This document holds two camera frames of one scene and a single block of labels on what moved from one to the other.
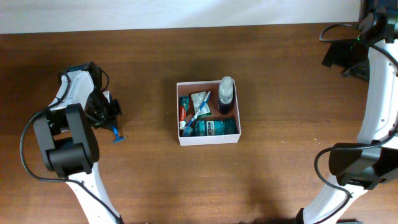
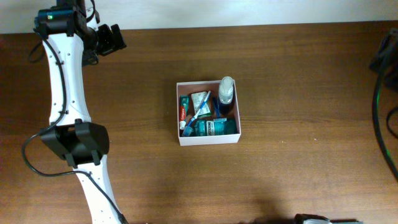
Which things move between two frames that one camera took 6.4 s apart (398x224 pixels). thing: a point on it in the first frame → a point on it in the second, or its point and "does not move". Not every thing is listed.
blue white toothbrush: [188, 130] does not move
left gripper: [106, 121] → [111, 44]
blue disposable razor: [117, 137] → [216, 107]
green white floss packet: [198, 98] does not move
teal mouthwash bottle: [216, 126] does not move
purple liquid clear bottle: [226, 95] does not move
